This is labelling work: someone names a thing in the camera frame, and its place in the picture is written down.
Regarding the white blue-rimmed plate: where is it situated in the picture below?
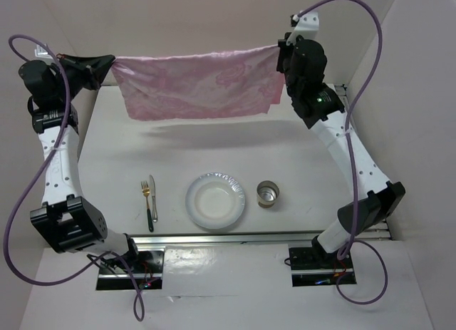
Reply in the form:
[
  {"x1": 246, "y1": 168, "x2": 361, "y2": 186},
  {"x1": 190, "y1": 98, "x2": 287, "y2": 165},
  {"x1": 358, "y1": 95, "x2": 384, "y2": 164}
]
[{"x1": 185, "y1": 172, "x2": 246, "y2": 230}]

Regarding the purple cable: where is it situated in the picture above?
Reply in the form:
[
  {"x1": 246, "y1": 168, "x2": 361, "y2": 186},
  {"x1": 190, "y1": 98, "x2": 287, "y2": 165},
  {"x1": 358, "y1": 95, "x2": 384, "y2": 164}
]
[
  {"x1": 6, "y1": 33, "x2": 147, "y2": 322},
  {"x1": 298, "y1": 0, "x2": 389, "y2": 306}
]

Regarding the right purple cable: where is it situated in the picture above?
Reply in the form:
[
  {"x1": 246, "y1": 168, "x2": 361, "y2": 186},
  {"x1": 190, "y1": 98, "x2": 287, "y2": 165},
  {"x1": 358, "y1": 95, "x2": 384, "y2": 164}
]
[{"x1": 298, "y1": 0, "x2": 389, "y2": 306}]

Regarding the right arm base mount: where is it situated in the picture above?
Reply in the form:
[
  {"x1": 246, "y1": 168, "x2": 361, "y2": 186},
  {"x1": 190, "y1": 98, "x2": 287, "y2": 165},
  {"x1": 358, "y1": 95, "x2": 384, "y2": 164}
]
[{"x1": 284, "y1": 247, "x2": 357, "y2": 287}]

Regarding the gold fork green handle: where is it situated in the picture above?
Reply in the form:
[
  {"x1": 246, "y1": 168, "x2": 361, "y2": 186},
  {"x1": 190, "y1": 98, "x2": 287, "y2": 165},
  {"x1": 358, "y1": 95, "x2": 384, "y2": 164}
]
[{"x1": 141, "y1": 180, "x2": 155, "y2": 232}]

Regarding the metal cup with tan band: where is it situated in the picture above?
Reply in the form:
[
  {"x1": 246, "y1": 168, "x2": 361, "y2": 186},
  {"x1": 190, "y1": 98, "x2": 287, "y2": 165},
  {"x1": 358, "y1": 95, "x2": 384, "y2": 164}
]
[{"x1": 256, "y1": 180, "x2": 280, "y2": 208}]

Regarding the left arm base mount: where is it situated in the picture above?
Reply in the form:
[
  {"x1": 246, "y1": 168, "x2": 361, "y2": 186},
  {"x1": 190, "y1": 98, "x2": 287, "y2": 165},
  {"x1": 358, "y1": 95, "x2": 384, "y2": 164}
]
[{"x1": 95, "y1": 247, "x2": 167, "y2": 292}]

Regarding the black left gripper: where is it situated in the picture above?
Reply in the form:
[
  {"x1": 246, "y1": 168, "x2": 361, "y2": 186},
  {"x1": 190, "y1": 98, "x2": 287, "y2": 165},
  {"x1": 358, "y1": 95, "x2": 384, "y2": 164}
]
[{"x1": 54, "y1": 53, "x2": 113, "y2": 102}]

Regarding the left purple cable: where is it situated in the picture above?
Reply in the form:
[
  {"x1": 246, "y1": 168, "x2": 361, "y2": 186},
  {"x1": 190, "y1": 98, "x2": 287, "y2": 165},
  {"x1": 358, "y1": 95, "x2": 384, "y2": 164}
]
[{"x1": 6, "y1": 33, "x2": 147, "y2": 322}]

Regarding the silver table knife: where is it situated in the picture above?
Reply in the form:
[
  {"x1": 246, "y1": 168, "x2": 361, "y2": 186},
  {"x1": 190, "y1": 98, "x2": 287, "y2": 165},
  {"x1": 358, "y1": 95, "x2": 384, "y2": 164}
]
[{"x1": 149, "y1": 175, "x2": 158, "y2": 222}]

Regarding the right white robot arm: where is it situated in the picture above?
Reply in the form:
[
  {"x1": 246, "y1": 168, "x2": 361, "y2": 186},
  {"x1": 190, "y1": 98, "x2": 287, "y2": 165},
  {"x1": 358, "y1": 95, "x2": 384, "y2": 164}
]
[{"x1": 277, "y1": 32, "x2": 405, "y2": 267}]

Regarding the pink satin rose cloth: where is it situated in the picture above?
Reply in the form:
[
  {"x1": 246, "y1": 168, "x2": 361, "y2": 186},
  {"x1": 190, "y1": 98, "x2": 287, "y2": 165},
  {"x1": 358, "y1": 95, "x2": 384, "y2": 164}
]
[{"x1": 111, "y1": 46, "x2": 284, "y2": 121}]

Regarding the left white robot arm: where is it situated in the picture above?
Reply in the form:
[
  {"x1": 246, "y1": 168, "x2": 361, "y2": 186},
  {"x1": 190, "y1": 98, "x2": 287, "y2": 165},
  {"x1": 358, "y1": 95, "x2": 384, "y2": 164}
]
[{"x1": 19, "y1": 54, "x2": 141, "y2": 272}]

